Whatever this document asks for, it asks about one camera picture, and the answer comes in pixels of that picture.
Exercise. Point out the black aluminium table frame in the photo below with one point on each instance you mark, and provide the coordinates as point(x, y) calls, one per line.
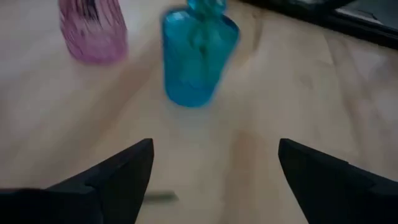
point(326, 21)

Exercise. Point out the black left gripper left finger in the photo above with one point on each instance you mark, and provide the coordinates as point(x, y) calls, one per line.
point(93, 202)

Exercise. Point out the purple glass vase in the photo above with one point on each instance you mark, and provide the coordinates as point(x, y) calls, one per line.
point(93, 34)

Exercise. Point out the teal glass vase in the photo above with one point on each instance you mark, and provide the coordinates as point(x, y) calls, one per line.
point(199, 71)

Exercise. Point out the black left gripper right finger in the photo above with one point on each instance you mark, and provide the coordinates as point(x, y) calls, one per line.
point(342, 199)

